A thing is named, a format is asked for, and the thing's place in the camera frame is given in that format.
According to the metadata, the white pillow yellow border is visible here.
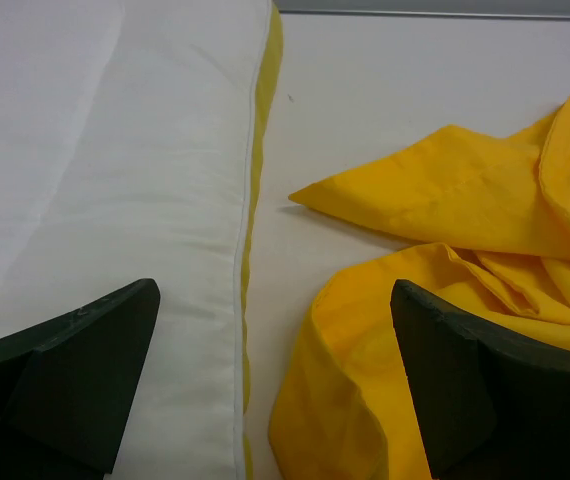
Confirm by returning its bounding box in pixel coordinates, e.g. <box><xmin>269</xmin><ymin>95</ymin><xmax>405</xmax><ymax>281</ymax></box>
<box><xmin>0</xmin><ymin>1</ymin><xmax>283</xmax><ymax>479</ymax></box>

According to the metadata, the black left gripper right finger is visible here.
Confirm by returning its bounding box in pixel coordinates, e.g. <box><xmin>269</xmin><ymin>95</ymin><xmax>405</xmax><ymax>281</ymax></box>
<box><xmin>390</xmin><ymin>280</ymin><xmax>570</xmax><ymax>479</ymax></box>

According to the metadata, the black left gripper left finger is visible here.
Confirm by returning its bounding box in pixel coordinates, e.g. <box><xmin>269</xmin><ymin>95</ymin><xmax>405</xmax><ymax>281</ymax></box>
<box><xmin>0</xmin><ymin>279</ymin><xmax>161</xmax><ymax>479</ymax></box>

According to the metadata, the yellow pillowcase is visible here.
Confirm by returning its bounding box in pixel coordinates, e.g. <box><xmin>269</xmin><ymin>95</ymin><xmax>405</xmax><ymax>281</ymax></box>
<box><xmin>269</xmin><ymin>98</ymin><xmax>570</xmax><ymax>479</ymax></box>

